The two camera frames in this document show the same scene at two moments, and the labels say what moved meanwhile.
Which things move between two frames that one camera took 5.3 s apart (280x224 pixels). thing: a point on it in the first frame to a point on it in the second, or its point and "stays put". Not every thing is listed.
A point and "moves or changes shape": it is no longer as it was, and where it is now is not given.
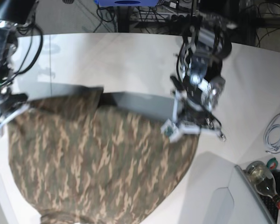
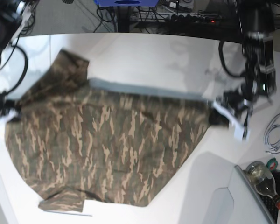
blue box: [127, 3] stays put
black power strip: [188, 19] stays put
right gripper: [205, 92] to [242, 96]
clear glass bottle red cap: [259, 174] stays put
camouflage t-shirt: [79, 161] moves or changes shape
